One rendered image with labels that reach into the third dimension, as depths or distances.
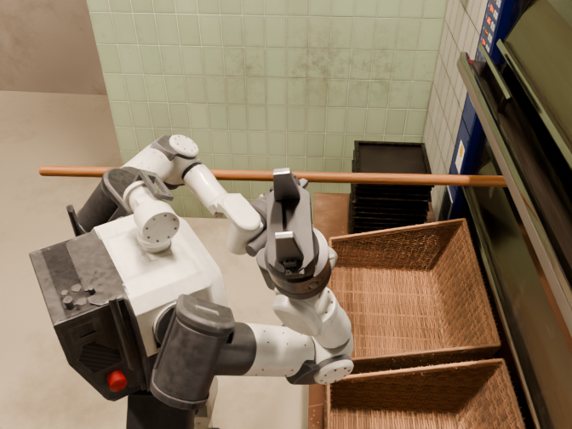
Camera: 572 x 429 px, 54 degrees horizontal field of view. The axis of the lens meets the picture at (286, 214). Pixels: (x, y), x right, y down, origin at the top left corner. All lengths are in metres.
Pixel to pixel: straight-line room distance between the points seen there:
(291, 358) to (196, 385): 0.19
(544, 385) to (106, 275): 1.00
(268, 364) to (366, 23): 1.94
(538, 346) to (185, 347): 0.91
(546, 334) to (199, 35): 1.96
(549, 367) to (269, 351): 0.73
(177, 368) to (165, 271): 0.19
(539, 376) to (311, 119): 1.80
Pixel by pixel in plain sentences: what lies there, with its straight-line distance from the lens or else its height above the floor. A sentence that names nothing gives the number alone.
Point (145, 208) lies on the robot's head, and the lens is 0.96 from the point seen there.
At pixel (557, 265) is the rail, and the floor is 1.43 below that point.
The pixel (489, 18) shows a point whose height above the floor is 1.47.
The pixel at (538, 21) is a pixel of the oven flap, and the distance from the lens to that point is 1.67.
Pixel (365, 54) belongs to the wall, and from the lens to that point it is 2.71.
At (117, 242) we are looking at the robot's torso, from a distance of 1.08.
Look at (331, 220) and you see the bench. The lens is 2.36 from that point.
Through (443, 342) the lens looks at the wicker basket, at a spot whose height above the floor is 0.59.
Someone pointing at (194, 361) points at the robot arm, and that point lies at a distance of 0.89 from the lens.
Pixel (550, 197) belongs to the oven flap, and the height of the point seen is 1.40.
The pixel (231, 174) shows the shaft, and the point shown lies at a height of 1.20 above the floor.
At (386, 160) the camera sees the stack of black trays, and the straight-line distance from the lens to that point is 2.18.
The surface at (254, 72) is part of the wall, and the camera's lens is 2.76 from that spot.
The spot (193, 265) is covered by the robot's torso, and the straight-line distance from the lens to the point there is 1.00.
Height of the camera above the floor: 2.09
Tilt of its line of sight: 39 degrees down
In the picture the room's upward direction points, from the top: straight up
